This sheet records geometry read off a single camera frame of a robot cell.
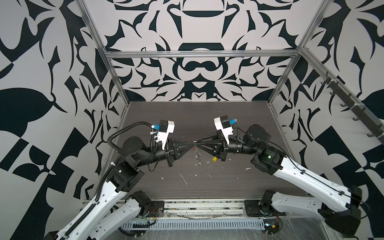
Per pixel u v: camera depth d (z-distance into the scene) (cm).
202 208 76
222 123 46
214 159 91
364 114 55
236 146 50
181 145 51
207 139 52
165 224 71
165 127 46
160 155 49
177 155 51
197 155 54
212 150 52
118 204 46
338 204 39
